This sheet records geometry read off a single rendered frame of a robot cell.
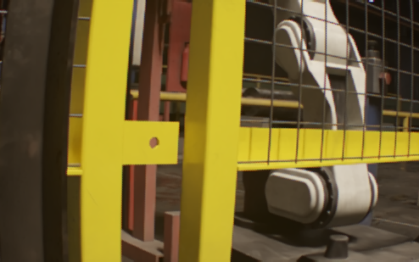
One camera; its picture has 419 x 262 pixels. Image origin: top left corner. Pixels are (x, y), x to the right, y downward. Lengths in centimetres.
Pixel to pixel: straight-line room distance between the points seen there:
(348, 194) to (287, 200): 15
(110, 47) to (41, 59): 21
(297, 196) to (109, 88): 71
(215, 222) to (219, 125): 12
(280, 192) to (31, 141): 94
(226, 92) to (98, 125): 17
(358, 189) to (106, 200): 73
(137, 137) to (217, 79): 11
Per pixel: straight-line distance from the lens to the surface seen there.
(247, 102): 504
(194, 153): 69
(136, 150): 67
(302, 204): 121
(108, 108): 59
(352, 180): 122
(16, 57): 39
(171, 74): 792
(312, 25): 129
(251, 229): 139
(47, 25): 40
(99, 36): 59
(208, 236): 69
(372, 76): 199
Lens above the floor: 47
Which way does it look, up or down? 3 degrees down
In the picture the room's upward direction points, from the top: 3 degrees clockwise
